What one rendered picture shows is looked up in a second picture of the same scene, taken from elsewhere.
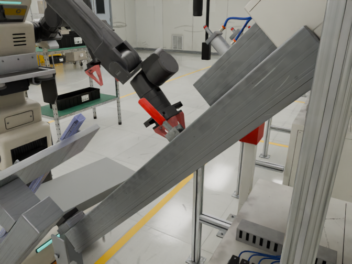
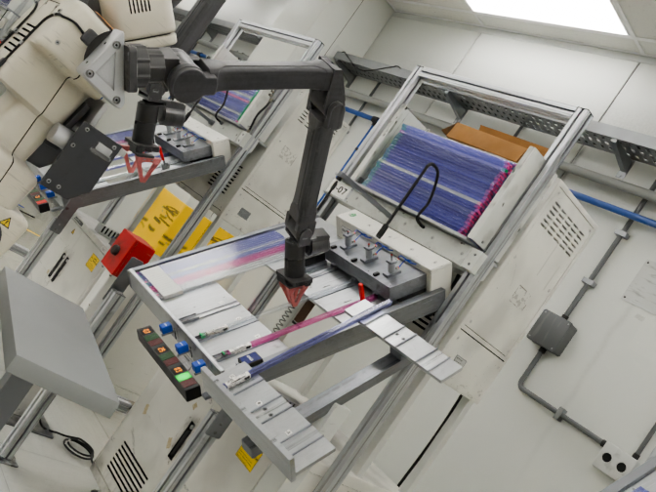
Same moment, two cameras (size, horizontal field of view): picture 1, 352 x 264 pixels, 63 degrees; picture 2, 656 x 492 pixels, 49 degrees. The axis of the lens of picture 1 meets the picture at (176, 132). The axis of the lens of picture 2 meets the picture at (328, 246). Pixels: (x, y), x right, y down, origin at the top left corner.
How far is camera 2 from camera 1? 1.97 m
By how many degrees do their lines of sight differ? 73
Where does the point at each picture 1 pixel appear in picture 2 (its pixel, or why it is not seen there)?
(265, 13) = (434, 276)
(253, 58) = (417, 287)
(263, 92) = (424, 307)
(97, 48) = (308, 216)
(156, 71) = (322, 248)
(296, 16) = (440, 282)
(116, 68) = (307, 235)
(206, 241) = not seen: outside the picture
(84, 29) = (311, 198)
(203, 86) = (393, 291)
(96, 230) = (272, 373)
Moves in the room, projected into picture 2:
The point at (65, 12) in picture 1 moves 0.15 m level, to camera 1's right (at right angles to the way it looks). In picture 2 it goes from (314, 182) to (329, 197)
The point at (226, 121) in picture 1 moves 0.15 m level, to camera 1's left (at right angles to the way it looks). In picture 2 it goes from (405, 314) to (397, 307)
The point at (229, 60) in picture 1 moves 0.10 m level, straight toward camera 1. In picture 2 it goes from (409, 284) to (437, 303)
